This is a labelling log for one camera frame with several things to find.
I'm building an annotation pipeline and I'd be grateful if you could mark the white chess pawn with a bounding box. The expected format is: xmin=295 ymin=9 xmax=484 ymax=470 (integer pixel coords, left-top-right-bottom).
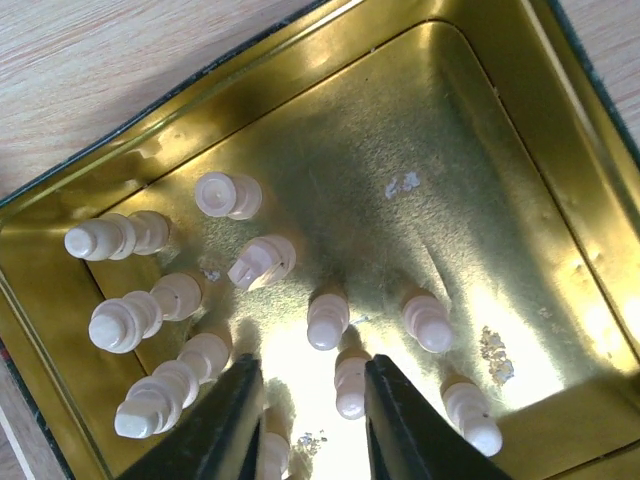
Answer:
xmin=401 ymin=290 xmax=454 ymax=354
xmin=306 ymin=286 xmax=350 ymax=351
xmin=441 ymin=374 xmax=503 ymax=457
xmin=64 ymin=210 xmax=170 ymax=261
xmin=334 ymin=347 xmax=371 ymax=420

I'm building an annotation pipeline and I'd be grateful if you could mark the white chess rook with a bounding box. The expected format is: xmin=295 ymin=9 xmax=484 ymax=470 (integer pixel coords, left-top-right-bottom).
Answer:
xmin=194 ymin=172 xmax=263 ymax=220

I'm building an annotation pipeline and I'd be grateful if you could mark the white chess bishop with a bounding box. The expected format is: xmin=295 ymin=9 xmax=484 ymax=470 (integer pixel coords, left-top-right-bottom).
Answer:
xmin=88 ymin=273 xmax=202 ymax=354

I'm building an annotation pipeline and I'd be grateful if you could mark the white chess king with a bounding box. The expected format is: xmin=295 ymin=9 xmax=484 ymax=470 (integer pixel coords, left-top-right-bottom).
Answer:
xmin=256 ymin=406 xmax=291 ymax=480

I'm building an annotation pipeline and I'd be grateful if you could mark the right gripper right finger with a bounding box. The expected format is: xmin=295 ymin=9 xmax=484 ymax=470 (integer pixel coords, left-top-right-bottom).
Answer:
xmin=365 ymin=354 xmax=509 ymax=480

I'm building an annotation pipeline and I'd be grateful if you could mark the white chess queen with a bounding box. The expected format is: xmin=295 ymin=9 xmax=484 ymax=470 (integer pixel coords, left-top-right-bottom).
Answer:
xmin=114 ymin=333 xmax=231 ymax=439

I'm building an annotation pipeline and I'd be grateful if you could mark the gold tin with white pieces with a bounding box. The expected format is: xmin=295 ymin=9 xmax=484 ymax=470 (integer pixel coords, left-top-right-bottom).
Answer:
xmin=1 ymin=1 xmax=639 ymax=479

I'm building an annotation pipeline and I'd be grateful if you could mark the white chess knight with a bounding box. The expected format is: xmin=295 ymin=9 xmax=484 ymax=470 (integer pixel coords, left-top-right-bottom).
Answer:
xmin=227 ymin=235 xmax=297 ymax=291

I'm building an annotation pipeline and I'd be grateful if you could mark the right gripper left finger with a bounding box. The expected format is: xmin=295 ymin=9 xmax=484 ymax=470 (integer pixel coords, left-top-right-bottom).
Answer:
xmin=120 ymin=353 xmax=264 ymax=479

